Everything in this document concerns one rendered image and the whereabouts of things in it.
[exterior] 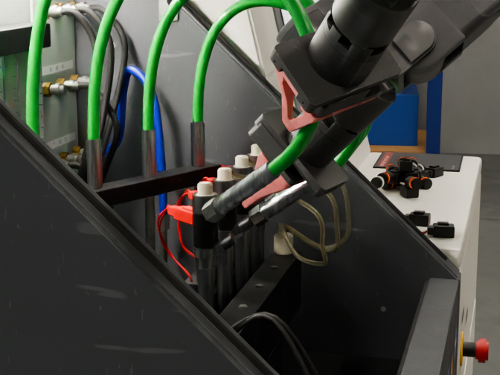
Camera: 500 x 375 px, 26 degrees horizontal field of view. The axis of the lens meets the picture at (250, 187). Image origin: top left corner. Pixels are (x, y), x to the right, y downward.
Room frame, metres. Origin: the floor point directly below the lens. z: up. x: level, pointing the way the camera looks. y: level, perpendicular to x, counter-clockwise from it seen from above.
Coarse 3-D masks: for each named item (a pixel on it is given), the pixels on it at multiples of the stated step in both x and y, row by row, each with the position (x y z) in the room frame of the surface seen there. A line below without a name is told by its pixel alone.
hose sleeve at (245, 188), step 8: (264, 168) 1.00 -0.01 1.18; (248, 176) 1.01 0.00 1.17; (256, 176) 1.00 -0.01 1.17; (264, 176) 0.99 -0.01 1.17; (272, 176) 0.99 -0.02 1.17; (240, 184) 1.01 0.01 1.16; (248, 184) 1.01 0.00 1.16; (256, 184) 1.00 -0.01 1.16; (264, 184) 1.00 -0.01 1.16; (224, 192) 1.03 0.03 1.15; (232, 192) 1.02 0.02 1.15; (240, 192) 1.01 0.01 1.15; (248, 192) 1.01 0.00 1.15; (256, 192) 1.01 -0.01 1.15; (216, 200) 1.03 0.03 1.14; (224, 200) 1.02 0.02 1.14; (232, 200) 1.02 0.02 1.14; (240, 200) 1.02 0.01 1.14; (216, 208) 1.03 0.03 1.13; (224, 208) 1.02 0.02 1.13; (232, 208) 1.03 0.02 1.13
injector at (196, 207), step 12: (192, 204) 1.14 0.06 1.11; (204, 204) 1.13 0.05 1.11; (204, 228) 1.13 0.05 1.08; (216, 228) 1.14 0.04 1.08; (204, 240) 1.13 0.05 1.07; (216, 240) 1.14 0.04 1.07; (228, 240) 1.13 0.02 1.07; (204, 252) 1.13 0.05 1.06; (216, 252) 1.13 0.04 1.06; (204, 264) 1.13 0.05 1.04; (204, 276) 1.13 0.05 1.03; (204, 288) 1.13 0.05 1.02
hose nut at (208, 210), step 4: (212, 200) 1.04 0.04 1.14; (208, 204) 1.04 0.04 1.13; (212, 204) 1.03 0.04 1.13; (204, 208) 1.04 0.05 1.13; (208, 208) 1.03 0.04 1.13; (212, 208) 1.03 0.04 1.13; (204, 212) 1.04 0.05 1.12; (208, 212) 1.03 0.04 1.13; (212, 212) 1.03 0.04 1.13; (216, 212) 1.03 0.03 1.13; (204, 216) 1.04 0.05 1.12; (208, 216) 1.03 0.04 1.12; (212, 216) 1.03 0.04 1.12; (216, 216) 1.03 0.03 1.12; (220, 216) 1.03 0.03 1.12; (224, 216) 1.03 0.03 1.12; (208, 220) 1.04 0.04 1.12; (212, 220) 1.04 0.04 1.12; (216, 220) 1.04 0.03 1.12
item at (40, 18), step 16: (48, 0) 1.17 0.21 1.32; (288, 0) 0.98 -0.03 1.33; (304, 16) 0.98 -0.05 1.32; (32, 32) 1.18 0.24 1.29; (304, 32) 0.97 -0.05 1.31; (32, 48) 1.18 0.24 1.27; (32, 64) 1.18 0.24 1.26; (32, 80) 1.18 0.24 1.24; (32, 96) 1.18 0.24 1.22; (32, 112) 1.18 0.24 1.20; (32, 128) 1.18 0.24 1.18; (304, 128) 0.97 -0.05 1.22; (304, 144) 0.97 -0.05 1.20; (288, 160) 0.98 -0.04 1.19
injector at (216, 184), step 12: (216, 180) 1.21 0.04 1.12; (216, 192) 1.21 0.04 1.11; (228, 216) 1.21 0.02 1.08; (228, 228) 1.21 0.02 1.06; (240, 228) 1.21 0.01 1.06; (228, 252) 1.21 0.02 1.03; (228, 264) 1.21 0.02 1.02; (228, 276) 1.21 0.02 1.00; (228, 288) 1.21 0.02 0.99; (228, 300) 1.21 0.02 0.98
